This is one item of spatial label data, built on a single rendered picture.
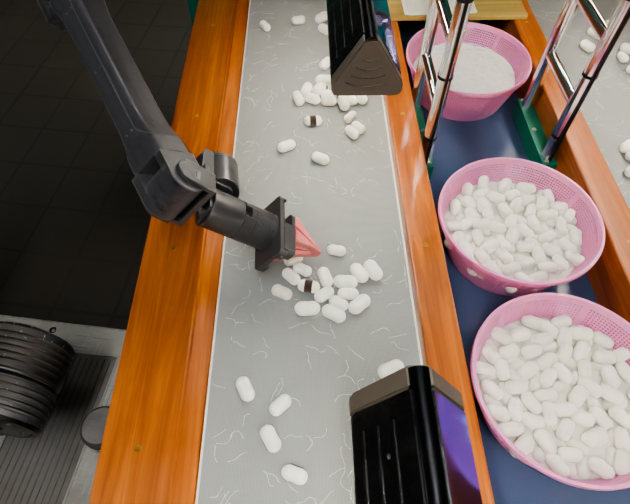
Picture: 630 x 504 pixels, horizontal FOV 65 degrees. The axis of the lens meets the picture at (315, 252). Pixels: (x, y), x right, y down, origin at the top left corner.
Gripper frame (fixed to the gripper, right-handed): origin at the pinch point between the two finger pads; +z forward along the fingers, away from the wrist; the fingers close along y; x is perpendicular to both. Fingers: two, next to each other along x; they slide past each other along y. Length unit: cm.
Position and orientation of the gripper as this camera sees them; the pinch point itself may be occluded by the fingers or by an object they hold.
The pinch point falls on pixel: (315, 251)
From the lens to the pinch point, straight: 78.5
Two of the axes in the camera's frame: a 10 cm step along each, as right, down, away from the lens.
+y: -0.4, -8.4, 5.5
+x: -6.4, 4.4, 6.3
